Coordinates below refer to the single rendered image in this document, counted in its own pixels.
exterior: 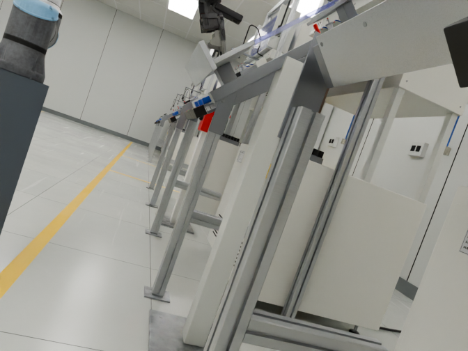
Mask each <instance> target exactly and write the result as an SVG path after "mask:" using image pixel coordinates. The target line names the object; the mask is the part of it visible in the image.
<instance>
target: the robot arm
mask: <svg viewBox="0 0 468 351"><path fill-rule="evenodd" d="M220 3H221V0H199V1H198V8H199V14H200V25H201V33H212V32H214V33H213V34H212V39H211V40H210V42H209V43H208V48H210V49H215V50H219V55H220V56H221V55H222V54H225V51H226V35H225V27H224V18H226V19H228V20H230V21H232V22H234V23H236V24H240V22H241V21H242V18H243V16H242V15H241V14H239V13H237V12H235V11H234V10H231V9H230V8H227V7H225V6H224V5H222V4H220ZM60 5H61V0H13V7H12V9H11V12H10V16H9V18H8V22H7V25H6V29H5V31H4V34H3V38H2V40H1V42H0V68H1V69H4V70H7V71H9V72H12V73H15V74H17V75H20V76H23V77H26V78H28V79H32V80H34V81H37V82H40V83H41V84H43V83H44V80H45V55H46V53H47V49H49V48H51V47H53V46H54V45H55V44H56V42H57V40H58V38H59V27H60V24H61V20H62V16H63V15H62V13H61V11H60V9H59V8H60Z"/></svg>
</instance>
